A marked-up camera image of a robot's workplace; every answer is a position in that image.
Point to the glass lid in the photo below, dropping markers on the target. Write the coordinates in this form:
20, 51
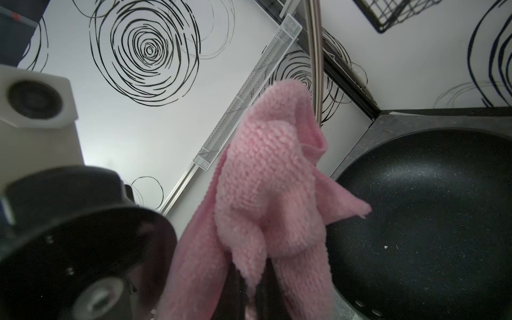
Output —
315, 41

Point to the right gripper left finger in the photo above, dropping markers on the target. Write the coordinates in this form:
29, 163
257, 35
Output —
232, 302

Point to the pink cloth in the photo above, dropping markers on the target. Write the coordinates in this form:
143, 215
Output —
266, 202

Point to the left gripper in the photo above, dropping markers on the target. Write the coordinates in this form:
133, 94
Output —
74, 245

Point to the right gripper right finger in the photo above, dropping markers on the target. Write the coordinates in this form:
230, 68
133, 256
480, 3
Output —
269, 301

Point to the black wire basket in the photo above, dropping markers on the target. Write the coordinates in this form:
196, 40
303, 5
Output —
384, 14

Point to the white wire shelf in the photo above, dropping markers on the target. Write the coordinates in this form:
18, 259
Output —
283, 39

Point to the black frying pan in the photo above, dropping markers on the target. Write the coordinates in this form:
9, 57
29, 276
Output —
437, 243

